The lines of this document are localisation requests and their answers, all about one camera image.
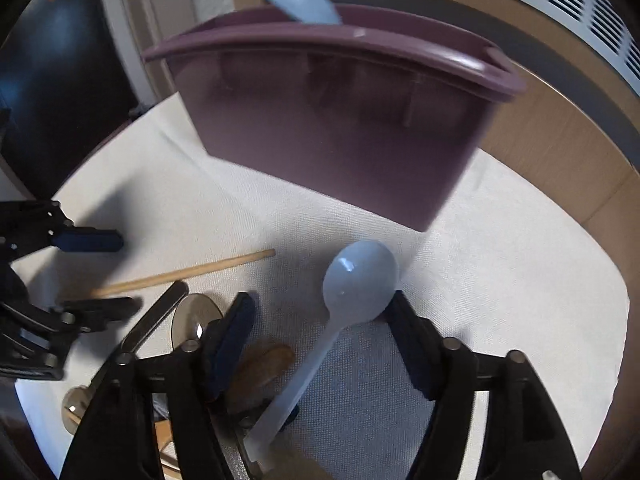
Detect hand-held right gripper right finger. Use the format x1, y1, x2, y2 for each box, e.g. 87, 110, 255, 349
382, 290, 583, 480

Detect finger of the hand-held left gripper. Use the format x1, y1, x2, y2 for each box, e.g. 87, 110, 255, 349
0, 200, 125, 261
0, 297, 142, 381

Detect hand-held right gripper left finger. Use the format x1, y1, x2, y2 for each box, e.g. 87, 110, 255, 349
60, 292, 258, 480

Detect metal spoon with wooden handle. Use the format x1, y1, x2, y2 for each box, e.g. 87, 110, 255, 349
170, 293, 296, 406

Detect wooden chopstick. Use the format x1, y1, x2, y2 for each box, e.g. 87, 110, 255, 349
90, 248, 277, 298

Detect light blue plastic spoon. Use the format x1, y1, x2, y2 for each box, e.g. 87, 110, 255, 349
242, 240, 401, 466
262, 0, 343, 26

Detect purple plastic utensil container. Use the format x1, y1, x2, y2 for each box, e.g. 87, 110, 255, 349
141, 2, 528, 233

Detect white table cloth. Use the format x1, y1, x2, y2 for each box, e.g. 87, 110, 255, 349
15, 92, 631, 480

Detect black glass cooktop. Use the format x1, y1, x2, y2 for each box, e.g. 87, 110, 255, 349
0, 0, 146, 196

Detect white vent grille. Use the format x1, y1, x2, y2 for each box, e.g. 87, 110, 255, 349
350, 0, 640, 86

